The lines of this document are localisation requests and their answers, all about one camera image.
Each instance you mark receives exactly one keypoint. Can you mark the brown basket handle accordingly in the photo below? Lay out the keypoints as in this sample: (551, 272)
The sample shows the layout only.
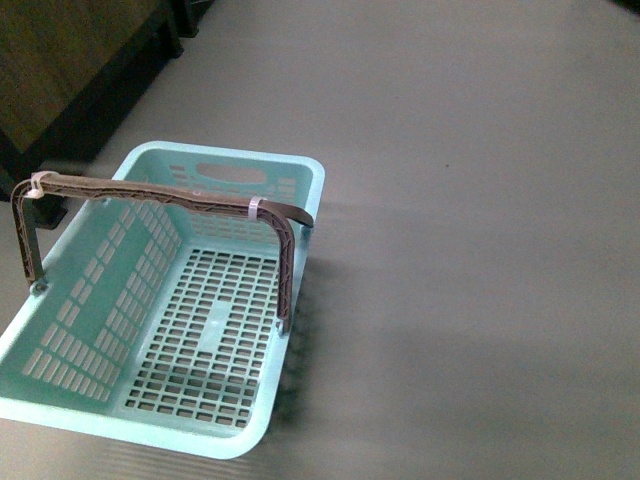
(276, 215)

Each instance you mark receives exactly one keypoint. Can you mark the dark wooden display stand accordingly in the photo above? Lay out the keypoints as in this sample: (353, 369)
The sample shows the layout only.
(57, 57)

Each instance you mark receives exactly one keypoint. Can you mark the light blue plastic basket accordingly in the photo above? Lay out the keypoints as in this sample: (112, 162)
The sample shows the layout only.
(154, 324)

